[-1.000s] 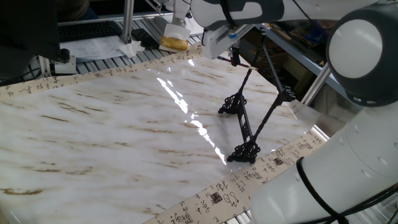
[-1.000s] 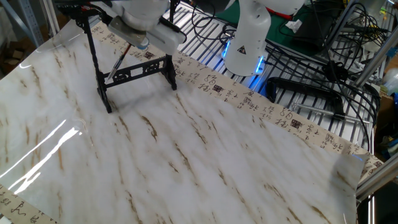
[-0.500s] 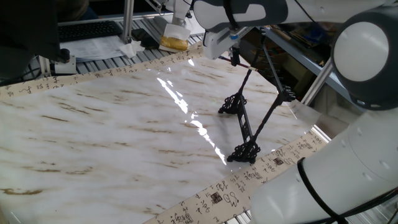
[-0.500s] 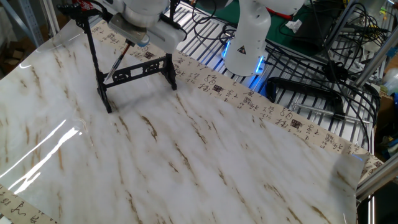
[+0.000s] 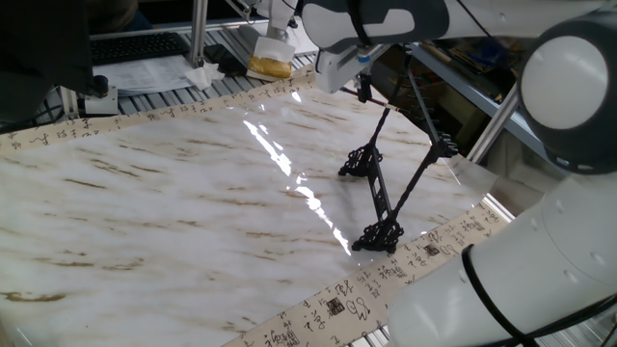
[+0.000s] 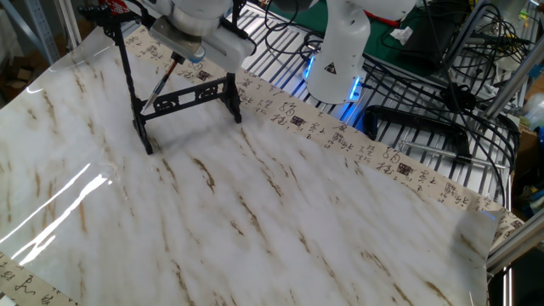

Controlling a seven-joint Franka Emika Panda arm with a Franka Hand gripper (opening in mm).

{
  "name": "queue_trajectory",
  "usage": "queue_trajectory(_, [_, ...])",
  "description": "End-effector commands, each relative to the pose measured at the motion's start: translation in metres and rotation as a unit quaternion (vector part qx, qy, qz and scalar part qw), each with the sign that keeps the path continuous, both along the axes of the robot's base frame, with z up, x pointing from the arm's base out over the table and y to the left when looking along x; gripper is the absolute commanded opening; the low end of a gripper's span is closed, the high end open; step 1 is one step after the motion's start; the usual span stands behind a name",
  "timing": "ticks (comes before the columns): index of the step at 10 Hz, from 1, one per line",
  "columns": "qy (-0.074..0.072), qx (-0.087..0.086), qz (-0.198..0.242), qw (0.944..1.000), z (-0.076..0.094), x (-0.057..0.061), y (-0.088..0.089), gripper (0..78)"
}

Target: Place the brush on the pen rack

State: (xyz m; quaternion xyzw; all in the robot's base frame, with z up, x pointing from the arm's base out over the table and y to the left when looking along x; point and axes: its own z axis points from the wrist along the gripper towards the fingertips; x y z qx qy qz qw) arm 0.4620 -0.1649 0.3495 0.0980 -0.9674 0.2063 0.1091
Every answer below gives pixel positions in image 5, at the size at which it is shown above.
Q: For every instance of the glossy marble pattern mat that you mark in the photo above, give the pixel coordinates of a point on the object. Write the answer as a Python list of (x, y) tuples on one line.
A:
[(144, 241)]

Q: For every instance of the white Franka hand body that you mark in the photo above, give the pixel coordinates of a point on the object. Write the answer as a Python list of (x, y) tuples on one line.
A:
[(332, 72)]

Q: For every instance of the black handheld device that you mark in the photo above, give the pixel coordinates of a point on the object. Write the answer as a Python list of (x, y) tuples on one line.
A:
[(222, 57)]

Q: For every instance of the yellow sponge block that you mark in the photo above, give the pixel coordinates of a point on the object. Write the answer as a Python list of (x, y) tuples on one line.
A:
[(270, 67)]

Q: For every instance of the brown calligraphy brush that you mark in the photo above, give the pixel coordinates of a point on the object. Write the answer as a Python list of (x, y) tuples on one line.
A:
[(381, 102)]

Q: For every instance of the white crumpled tissue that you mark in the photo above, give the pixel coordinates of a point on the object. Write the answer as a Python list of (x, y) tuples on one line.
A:
[(205, 76)]

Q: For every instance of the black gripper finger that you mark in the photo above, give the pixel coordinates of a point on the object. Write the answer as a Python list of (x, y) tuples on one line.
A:
[(368, 87), (362, 89)]

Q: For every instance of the grey metal shelf frame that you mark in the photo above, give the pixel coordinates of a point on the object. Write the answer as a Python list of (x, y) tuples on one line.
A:
[(463, 87)]

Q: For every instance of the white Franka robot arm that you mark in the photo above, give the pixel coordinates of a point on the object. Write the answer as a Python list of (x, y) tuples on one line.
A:
[(554, 270)]

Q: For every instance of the black ornate pen rack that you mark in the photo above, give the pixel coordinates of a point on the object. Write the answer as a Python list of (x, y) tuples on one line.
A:
[(381, 190)]

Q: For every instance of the white plastic desk stand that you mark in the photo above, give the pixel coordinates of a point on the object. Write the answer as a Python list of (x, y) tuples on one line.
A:
[(277, 17)]

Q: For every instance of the upright aluminium profile post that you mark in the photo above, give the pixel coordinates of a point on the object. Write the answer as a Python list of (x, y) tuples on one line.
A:
[(197, 29)]

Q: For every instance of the black keyboard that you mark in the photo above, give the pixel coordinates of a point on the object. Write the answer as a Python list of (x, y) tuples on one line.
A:
[(135, 47)]

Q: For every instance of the white mount with black knob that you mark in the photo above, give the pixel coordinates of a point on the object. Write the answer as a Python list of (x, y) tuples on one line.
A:
[(99, 103)]

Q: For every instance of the beige calligraphy print paper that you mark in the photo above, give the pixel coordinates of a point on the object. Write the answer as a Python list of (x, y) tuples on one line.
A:
[(337, 303)]

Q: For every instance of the printed paper sheets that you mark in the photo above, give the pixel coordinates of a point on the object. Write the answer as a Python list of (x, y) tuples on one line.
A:
[(144, 74)]

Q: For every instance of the black computer monitor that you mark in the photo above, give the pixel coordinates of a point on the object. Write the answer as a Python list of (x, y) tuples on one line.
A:
[(43, 48)]

